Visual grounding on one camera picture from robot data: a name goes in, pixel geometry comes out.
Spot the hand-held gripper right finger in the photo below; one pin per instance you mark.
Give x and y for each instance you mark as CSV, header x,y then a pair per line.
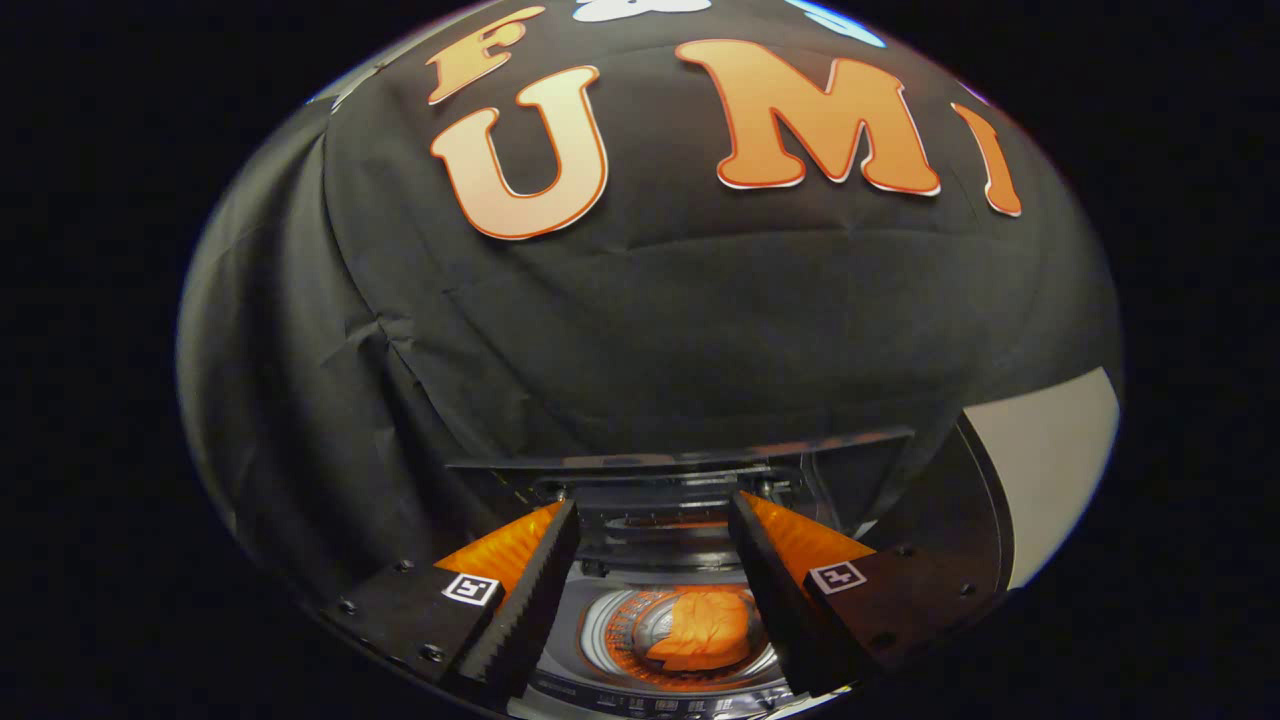
x,y
785,610

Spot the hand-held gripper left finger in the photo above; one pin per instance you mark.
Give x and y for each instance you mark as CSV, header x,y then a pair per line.
x,y
530,610

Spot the dark washing machine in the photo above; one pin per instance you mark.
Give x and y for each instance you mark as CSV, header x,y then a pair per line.
x,y
600,640

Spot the yellow polo shirt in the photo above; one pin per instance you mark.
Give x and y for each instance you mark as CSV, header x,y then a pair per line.
x,y
705,630

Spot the glass washing machine lid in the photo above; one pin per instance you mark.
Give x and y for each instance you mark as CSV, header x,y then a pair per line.
x,y
650,455

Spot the black backdrop cloth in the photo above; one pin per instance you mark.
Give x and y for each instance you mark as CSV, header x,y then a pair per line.
x,y
650,330

